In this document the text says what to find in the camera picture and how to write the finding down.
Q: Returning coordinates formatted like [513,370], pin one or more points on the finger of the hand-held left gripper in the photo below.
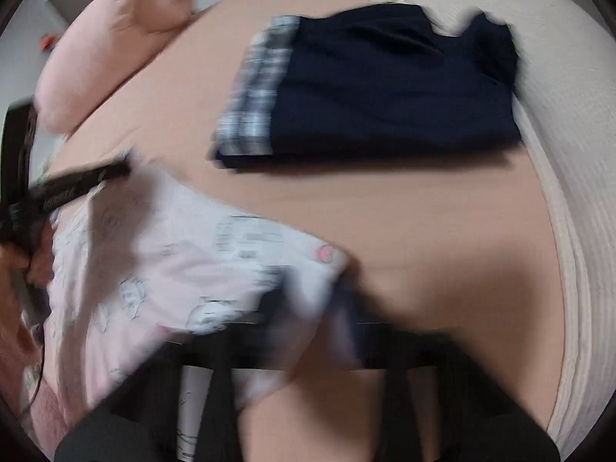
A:
[82,185]

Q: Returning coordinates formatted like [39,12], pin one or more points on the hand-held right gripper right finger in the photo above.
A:
[409,394]

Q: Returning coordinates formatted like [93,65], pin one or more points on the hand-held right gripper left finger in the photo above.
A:
[276,305]

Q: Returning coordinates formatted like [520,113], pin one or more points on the pink printed pajama pants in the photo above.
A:
[159,260]

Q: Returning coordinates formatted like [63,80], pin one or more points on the red and blue toy figure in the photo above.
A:
[47,42]

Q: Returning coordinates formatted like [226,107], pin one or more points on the round bed with pink sheet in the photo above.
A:
[385,211]

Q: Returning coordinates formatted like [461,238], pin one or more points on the rolled pink duvet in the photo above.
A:
[106,43]

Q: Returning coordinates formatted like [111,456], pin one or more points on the navy shorts with white stripes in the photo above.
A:
[385,86]

